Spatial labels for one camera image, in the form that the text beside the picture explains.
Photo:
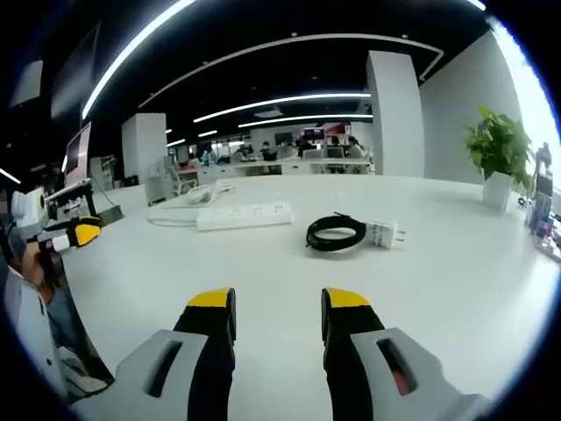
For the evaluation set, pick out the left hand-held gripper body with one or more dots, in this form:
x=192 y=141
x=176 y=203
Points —
x=27 y=209

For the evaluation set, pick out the white charger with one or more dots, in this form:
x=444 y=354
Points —
x=381 y=234

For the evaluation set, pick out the person's grey jacket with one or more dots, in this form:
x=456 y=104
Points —
x=24 y=333

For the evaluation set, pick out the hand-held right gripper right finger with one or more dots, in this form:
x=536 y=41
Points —
x=377 y=364

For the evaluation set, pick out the white power strip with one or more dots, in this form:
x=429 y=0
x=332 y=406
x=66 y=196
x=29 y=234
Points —
x=245 y=216

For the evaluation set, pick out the person's left hand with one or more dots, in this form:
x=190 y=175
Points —
x=38 y=267

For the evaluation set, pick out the person's blue trousers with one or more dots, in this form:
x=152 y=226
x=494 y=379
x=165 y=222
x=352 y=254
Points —
x=72 y=324

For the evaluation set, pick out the black tripod device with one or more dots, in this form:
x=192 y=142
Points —
x=543 y=184

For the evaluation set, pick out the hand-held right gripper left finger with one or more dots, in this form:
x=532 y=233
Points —
x=175 y=368

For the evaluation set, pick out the green potted plant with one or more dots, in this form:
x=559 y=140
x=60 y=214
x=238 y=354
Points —
x=497 y=140

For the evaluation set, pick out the white plant pot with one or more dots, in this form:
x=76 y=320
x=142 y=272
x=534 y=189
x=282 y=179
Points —
x=497 y=189

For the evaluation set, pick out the row of background desks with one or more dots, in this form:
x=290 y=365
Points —
x=285 y=166

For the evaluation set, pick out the long ceiling light strip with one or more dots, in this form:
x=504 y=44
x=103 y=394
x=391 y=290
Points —
x=131 y=48

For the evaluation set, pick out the computer monitor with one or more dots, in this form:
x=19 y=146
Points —
x=79 y=151

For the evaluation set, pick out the white desk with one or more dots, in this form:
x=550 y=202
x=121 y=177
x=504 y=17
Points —
x=271 y=263

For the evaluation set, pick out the short ceiling light strip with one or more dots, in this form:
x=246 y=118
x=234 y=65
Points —
x=280 y=104

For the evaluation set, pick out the clutter of small items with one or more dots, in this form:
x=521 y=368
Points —
x=548 y=243

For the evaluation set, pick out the white office chair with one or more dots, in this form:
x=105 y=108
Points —
x=180 y=177

